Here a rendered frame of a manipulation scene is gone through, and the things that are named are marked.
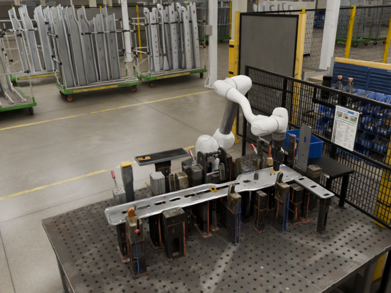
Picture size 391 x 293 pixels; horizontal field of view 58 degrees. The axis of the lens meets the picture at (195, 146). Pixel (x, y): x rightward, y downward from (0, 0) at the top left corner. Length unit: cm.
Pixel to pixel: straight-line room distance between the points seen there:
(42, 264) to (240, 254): 196
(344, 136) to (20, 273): 290
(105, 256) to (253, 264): 92
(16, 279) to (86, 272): 134
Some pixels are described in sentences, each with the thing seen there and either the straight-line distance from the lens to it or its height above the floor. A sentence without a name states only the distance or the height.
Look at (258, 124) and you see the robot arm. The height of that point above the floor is 145.
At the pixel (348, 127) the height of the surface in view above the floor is 132.
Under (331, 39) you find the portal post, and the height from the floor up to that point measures 148.
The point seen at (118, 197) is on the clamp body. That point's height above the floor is 103.
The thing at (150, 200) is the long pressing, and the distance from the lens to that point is 228.
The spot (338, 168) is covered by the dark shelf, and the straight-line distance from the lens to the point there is 273.
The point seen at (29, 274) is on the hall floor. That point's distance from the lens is 354.
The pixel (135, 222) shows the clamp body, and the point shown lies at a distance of 198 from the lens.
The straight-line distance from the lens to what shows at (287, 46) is 468.
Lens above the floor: 217
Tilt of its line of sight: 23 degrees down
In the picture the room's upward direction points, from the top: 1 degrees counter-clockwise
